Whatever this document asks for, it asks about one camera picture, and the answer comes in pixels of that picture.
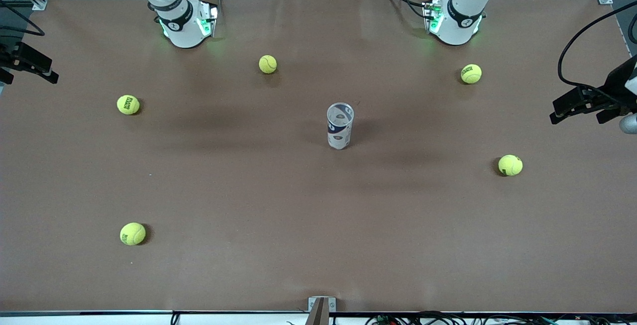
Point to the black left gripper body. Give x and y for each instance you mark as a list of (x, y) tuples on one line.
[(618, 86)]

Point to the yellow tennis ball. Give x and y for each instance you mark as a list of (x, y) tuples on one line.
[(132, 234), (471, 73), (267, 64), (128, 104), (510, 165)]

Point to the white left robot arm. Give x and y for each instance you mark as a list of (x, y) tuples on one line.
[(460, 26)]

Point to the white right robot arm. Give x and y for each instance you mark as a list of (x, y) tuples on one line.
[(181, 31)]

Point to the brown paper table cover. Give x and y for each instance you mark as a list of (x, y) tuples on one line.
[(318, 215)]

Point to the white blue tennis ball can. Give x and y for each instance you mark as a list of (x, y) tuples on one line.
[(340, 133)]

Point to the grey metal camera bracket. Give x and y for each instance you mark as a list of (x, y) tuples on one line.
[(321, 307)]

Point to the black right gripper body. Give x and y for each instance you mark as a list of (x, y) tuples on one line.
[(15, 55)]

